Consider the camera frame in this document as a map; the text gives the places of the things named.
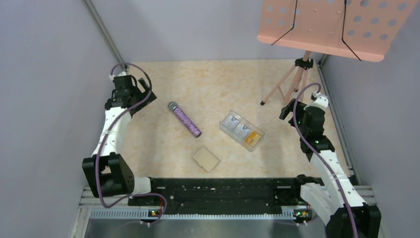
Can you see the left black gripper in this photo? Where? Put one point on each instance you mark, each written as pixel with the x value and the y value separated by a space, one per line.
pixel 151 97

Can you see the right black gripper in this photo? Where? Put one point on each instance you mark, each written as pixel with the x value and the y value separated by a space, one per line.
pixel 287 110

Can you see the purple glitter microphone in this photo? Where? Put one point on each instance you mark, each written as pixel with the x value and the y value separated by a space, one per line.
pixel 184 119

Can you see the clear plastic card tray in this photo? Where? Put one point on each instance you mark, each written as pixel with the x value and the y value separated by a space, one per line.
pixel 235 137

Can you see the silver vip card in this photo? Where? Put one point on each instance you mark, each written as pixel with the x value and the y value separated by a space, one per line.
pixel 242 131
pixel 231 122

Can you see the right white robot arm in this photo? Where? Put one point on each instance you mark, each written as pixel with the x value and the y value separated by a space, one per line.
pixel 344 212

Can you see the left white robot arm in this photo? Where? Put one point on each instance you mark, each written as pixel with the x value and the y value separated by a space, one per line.
pixel 106 170

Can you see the pink tripod stand legs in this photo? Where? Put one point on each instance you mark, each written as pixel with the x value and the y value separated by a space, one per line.
pixel 294 79

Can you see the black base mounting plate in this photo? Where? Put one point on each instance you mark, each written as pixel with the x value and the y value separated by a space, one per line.
pixel 237 196

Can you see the pink music stand desk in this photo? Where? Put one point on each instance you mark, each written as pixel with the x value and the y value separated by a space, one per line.
pixel 358 29

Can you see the aluminium frame rail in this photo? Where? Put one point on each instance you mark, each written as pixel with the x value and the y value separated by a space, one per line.
pixel 91 208

